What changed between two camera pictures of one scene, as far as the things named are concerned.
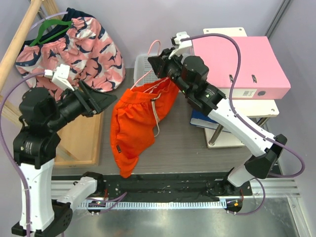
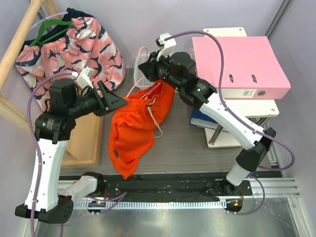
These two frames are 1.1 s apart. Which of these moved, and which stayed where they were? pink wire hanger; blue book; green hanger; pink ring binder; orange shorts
Moved: pink wire hanger
Stayed: pink ring binder; green hanger; blue book; orange shorts
